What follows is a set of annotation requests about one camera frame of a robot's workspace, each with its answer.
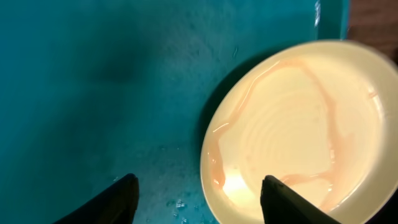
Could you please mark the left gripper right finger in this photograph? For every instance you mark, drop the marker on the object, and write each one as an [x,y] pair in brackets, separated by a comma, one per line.
[280,204]

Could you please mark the teal plastic tray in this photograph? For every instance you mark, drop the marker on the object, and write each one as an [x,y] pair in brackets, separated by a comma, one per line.
[92,90]

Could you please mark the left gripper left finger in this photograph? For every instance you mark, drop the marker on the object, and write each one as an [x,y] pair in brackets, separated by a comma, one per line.
[115,205]

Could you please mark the light green plate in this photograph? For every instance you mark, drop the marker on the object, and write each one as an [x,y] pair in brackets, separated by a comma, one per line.
[318,120]

